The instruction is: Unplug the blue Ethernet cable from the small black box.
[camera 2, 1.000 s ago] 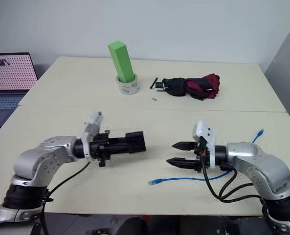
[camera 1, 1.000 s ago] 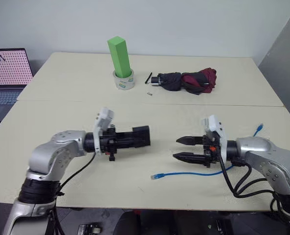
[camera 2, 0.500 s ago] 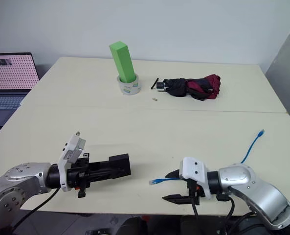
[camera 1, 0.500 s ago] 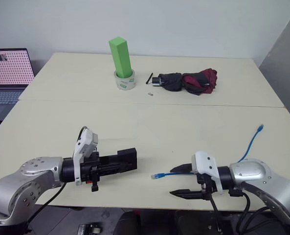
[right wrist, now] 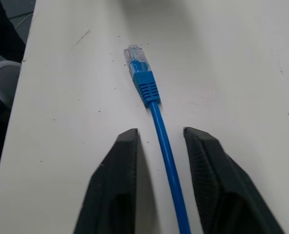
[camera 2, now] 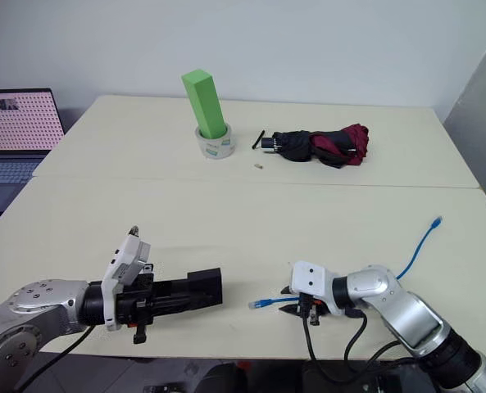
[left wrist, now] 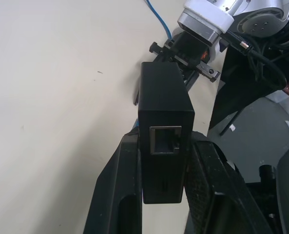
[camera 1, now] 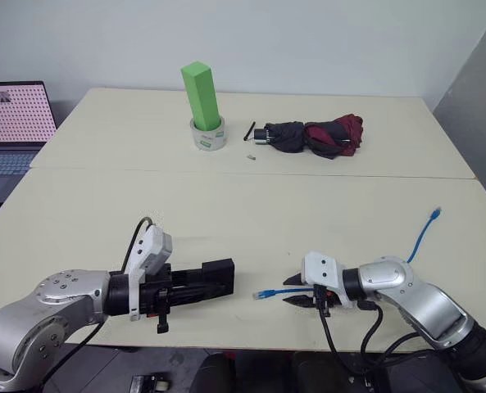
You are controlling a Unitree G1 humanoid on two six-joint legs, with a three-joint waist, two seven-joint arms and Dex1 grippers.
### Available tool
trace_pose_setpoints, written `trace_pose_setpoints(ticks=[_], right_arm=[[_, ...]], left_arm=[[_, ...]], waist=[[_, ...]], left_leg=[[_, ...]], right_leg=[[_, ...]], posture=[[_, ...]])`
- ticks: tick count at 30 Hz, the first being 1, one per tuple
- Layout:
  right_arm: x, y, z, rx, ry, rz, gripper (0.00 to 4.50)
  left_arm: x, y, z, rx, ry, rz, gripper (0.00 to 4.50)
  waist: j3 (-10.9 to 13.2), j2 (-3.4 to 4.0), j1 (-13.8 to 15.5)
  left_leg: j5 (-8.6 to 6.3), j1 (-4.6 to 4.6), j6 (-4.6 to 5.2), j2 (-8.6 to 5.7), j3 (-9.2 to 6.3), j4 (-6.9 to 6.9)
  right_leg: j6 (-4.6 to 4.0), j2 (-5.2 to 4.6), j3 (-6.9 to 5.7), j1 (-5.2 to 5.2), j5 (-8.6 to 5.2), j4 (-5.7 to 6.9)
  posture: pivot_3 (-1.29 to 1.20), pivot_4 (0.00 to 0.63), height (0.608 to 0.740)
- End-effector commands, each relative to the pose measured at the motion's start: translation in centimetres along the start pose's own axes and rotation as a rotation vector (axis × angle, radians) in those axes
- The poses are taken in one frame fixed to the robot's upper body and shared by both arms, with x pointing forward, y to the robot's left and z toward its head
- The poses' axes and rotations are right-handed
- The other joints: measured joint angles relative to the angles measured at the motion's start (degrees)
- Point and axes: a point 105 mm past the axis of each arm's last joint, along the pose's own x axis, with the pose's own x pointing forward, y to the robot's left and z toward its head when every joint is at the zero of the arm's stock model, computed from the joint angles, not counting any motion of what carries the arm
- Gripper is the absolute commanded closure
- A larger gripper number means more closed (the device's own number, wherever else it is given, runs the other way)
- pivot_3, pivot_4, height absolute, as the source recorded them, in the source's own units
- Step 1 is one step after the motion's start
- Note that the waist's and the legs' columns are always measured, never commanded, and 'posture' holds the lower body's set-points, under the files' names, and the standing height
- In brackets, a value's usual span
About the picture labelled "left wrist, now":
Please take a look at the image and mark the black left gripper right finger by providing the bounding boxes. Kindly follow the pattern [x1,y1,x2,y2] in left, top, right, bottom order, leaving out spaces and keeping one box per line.
[183,131,279,234]

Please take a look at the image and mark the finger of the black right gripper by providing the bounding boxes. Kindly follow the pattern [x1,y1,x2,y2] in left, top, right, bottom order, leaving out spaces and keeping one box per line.
[134,82,140,106]
[177,62,201,91]

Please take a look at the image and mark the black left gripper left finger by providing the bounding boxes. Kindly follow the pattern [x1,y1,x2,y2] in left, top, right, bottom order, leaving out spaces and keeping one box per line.
[82,132,143,234]

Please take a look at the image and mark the small black box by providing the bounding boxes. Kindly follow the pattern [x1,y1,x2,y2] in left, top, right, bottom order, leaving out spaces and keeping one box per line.
[137,61,196,205]

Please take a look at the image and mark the blue Ethernet cable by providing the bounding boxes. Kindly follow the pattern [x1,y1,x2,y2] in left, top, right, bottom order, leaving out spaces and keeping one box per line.
[145,0,174,41]

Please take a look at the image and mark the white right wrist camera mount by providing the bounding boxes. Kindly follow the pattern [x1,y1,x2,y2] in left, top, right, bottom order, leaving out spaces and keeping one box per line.
[176,0,235,62]

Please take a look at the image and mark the black angular table frame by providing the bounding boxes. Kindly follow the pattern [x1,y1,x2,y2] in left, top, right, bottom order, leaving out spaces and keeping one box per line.
[208,45,288,137]

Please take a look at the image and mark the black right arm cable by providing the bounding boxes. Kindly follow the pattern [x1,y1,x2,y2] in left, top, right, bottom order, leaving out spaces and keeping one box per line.
[226,31,289,95]

